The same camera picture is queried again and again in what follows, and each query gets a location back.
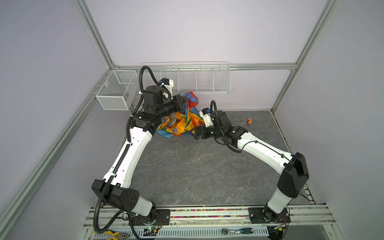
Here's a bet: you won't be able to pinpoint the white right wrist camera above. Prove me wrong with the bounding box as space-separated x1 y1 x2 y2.
199 108 214 127

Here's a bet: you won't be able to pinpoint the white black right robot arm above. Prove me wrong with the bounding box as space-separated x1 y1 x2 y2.
191 108 309 223

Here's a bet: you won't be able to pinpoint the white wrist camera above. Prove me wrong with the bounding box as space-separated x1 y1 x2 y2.
161 78 174 98
199 108 214 127

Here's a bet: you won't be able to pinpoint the green circuit board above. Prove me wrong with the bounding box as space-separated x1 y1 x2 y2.
143 228 159 237

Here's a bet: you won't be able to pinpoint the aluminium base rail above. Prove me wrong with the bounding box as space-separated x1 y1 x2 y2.
80 205 344 240

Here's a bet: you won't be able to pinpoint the long white wire basket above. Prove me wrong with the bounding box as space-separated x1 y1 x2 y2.
142 62 232 94

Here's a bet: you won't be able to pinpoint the small white mesh basket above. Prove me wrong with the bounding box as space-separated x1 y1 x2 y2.
96 70 139 111

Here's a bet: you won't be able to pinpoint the black corrugated left cable conduit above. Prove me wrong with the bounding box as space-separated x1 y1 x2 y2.
92 176 125 235

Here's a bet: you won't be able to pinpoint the multicolour patchwork jacket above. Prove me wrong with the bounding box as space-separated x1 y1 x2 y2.
156 92 204 139

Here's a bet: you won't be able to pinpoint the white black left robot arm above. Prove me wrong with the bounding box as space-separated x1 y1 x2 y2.
92 86 189 217

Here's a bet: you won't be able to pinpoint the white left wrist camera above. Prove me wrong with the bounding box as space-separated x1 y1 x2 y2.
161 78 174 98

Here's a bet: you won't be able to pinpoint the green handled ratchet wrench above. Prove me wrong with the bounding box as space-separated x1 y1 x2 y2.
221 228 255 236

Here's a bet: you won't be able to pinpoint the yellow handled pliers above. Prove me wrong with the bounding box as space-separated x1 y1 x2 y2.
94 231 131 240

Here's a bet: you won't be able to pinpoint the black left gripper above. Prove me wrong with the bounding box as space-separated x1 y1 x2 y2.
157 94 189 119

